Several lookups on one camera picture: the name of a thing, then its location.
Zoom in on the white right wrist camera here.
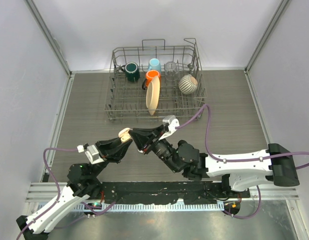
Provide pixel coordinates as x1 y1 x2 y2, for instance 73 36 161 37
159 115 180 140

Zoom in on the light blue mug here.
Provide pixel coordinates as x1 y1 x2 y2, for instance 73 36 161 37
147 58 162 74

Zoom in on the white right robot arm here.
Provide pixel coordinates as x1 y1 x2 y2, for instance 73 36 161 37
128 125 300 198

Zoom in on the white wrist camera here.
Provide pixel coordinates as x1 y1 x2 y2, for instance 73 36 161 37
84 144 105 165
159 115 180 140

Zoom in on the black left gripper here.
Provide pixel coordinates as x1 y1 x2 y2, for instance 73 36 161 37
89 134 132 179

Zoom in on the striped ceramic bowl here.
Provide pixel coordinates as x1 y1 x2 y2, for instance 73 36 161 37
178 74 198 95

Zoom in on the beige plate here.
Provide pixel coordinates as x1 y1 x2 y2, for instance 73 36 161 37
146 76 161 116

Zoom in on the orange mug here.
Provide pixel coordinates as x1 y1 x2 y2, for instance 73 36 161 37
141 70 161 90

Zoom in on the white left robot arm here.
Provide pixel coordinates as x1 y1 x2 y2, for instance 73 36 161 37
16 137 133 240

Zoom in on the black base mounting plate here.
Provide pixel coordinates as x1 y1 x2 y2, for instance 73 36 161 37
91 181 251 205

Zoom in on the white slotted cable duct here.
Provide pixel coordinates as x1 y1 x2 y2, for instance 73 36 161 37
38 202 225 212

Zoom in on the dark green mug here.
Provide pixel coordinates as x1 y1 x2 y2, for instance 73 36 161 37
120 62 140 83

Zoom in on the grey wire dish rack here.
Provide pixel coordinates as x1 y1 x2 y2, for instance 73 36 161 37
104 38 206 122

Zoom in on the pink earbud charging case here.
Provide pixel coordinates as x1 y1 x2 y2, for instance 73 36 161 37
118 127 132 143

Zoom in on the clear glass cup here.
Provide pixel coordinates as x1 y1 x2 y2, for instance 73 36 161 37
164 61 179 82

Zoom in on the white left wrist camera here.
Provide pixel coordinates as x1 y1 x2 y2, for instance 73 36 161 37
84 144 105 165

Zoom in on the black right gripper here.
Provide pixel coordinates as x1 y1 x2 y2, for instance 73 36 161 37
128 125 181 174

